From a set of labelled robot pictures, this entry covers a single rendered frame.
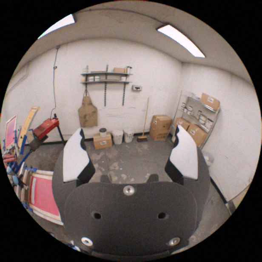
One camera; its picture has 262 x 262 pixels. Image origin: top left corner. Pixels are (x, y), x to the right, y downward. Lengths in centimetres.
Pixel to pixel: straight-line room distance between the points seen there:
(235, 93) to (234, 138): 109
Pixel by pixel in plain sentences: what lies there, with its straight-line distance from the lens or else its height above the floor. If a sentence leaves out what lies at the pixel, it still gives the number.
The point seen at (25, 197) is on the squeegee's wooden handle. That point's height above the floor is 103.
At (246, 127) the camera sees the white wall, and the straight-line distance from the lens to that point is 265.
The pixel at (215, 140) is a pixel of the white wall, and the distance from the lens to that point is 269.
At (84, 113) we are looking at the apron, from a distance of 228.
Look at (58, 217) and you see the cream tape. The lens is 98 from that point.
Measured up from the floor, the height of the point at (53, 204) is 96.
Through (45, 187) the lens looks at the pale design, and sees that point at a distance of 112.
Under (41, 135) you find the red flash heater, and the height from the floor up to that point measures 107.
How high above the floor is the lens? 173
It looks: 33 degrees down
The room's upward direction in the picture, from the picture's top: 8 degrees clockwise
